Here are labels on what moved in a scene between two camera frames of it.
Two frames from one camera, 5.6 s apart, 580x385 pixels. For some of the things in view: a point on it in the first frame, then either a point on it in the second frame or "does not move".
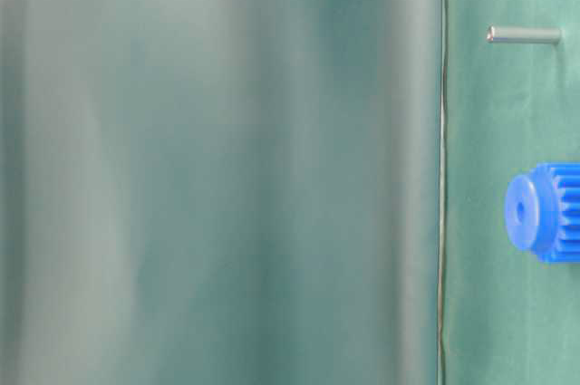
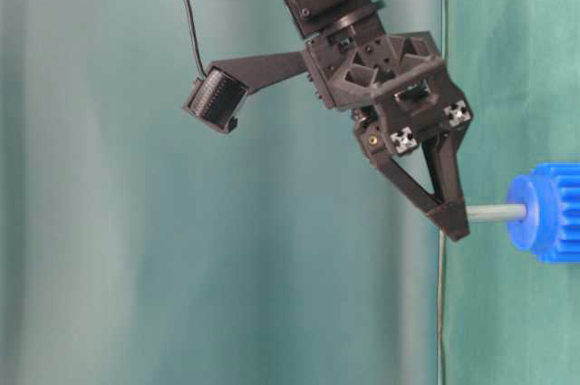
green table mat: x=508 y=317 does not move
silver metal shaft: x=525 y=35 → x=498 y=213
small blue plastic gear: x=542 y=212 does not move
